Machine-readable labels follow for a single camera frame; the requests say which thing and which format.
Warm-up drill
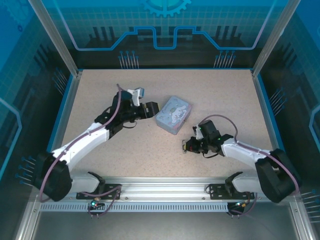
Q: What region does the cartoon print tin box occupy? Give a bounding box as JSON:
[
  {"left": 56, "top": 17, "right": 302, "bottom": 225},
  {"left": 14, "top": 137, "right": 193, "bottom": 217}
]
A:
[{"left": 155, "top": 95, "right": 194, "bottom": 136}]

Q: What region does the blue table border strip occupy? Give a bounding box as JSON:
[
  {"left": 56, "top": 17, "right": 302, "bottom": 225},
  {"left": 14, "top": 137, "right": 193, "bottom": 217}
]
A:
[
  {"left": 255, "top": 74, "right": 296, "bottom": 182},
  {"left": 36, "top": 74, "right": 76, "bottom": 182}
]

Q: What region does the grey metal shelf plate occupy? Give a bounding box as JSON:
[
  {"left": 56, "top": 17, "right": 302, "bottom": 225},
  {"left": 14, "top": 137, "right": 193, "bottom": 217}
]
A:
[{"left": 29, "top": 211, "right": 298, "bottom": 240}]

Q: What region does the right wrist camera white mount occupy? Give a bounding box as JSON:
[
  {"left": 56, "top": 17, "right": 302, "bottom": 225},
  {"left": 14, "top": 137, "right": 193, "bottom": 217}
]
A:
[{"left": 191, "top": 123, "right": 204, "bottom": 141}]

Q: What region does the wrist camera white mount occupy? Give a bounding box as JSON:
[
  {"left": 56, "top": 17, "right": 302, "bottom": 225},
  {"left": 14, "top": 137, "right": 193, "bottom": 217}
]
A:
[
  {"left": 191, "top": 123, "right": 204, "bottom": 141},
  {"left": 126, "top": 87, "right": 146, "bottom": 106}
]

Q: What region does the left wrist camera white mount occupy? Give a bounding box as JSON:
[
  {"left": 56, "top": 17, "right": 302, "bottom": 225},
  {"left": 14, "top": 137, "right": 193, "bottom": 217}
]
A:
[{"left": 126, "top": 87, "right": 146, "bottom": 106}]

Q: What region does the aluminium frame rail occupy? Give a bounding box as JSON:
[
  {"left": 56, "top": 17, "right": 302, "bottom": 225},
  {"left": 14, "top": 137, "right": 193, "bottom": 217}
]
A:
[{"left": 31, "top": 175, "right": 300, "bottom": 204}]

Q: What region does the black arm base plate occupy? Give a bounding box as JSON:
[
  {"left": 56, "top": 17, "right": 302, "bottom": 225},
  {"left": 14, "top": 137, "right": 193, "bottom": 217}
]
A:
[
  {"left": 207, "top": 183, "right": 256, "bottom": 201},
  {"left": 76, "top": 182, "right": 123, "bottom": 201}
]

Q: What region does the slotted grey cable duct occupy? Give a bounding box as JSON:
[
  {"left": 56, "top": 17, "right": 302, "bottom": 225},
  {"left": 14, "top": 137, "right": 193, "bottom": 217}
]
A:
[{"left": 39, "top": 202, "right": 230, "bottom": 213}]

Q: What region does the aluminium frame post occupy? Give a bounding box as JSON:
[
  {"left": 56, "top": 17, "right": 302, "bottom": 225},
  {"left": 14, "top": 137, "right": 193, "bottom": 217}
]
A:
[
  {"left": 26, "top": 0, "right": 84, "bottom": 79},
  {"left": 250, "top": 0, "right": 303, "bottom": 79}
]

